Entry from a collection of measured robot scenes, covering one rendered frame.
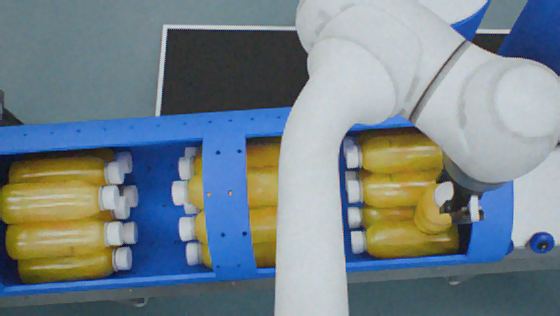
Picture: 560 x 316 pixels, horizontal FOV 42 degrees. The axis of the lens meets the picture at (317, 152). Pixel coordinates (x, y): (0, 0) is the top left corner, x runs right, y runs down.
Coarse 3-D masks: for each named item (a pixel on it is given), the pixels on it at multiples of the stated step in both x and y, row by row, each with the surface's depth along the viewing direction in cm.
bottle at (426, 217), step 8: (432, 184) 112; (440, 184) 110; (424, 192) 112; (432, 192) 109; (424, 200) 111; (432, 200) 109; (416, 208) 119; (424, 208) 111; (432, 208) 109; (416, 216) 119; (424, 216) 113; (432, 216) 110; (440, 216) 109; (448, 216) 109; (416, 224) 122; (424, 224) 117; (432, 224) 114; (440, 224) 112; (448, 224) 113; (424, 232) 122; (432, 232) 120; (440, 232) 120
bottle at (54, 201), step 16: (0, 192) 116; (16, 192) 116; (32, 192) 116; (48, 192) 116; (64, 192) 116; (80, 192) 116; (96, 192) 117; (0, 208) 115; (16, 208) 115; (32, 208) 115; (48, 208) 116; (64, 208) 116; (80, 208) 116; (96, 208) 117; (16, 224) 118
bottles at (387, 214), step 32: (384, 128) 129; (416, 128) 128; (128, 160) 130; (128, 192) 131; (352, 192) 125; (384, 192) 123; (416, 192) 124; (128, 224) 130; (352, 224) 130; (384, 224) 124; (96, 256) 123; (128, 256) 125; (192, 256) 124; (256, 256) 122; (384, 256) 124; (416, 256) 124
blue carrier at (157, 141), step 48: (0, 144) 114; (48, 144) 113; (96, 144) 113; (144, 144) 113; (192, 144) 133; (240, 144) 112; (144, 192) 137; (240, 192) 109; (0, 240) 128; (144, 240) 134; (192, 240) 134; (240, 240) 110; (480, 240) 113; (0, 288) 115; (48, 288) 116; (96, 288) 118
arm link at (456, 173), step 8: (448, 160) 81; (448, 168) 82; (456, 168) 79; (456, 176) 81; (464, 176) 79; (464, 184) 82; (472, 184) 80; (480, 184) 79; (488, 184) 79; (496, 184) 79; (504, 184) 82
